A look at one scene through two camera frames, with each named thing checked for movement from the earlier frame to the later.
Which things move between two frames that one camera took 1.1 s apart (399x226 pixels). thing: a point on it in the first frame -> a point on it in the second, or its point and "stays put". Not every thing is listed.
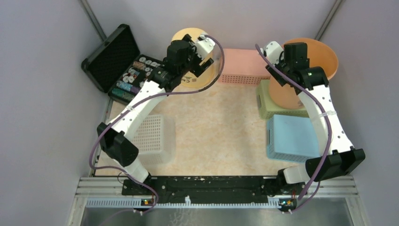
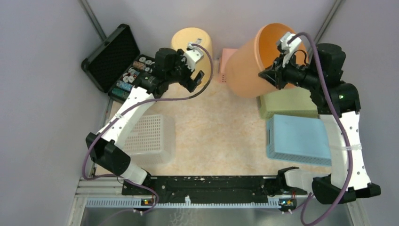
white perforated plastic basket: x=154 y=135 stays put
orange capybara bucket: x=320 y=54 -> x=253 y=56
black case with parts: x=118 y=68 stays put
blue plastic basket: x=291 y=138 stays put
